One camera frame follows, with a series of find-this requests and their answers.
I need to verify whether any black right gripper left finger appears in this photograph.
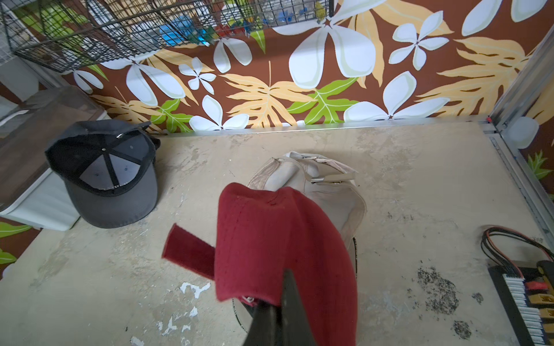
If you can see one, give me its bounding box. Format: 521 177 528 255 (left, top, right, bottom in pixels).
242 301 279 346

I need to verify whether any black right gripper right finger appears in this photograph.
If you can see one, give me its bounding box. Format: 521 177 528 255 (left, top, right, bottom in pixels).
276 269 317 346

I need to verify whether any red baseball cap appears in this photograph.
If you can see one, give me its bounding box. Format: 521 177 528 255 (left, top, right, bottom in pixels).
162 183 358 345

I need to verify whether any dark grey baseball cap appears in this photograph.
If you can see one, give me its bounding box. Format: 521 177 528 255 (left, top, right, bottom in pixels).
45 119 161 229

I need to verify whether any white cap under pile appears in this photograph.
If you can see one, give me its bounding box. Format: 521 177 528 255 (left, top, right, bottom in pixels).
247 151 368 252

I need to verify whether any black parallel charging board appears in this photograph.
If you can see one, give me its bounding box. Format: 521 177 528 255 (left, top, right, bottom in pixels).
480 225 554 346

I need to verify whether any white box with brown lid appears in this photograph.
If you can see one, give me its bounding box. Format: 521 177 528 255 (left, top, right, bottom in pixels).
1 86 107 232

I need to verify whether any black wire wall basket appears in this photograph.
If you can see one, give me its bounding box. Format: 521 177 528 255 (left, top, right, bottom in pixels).
1 0 336 72

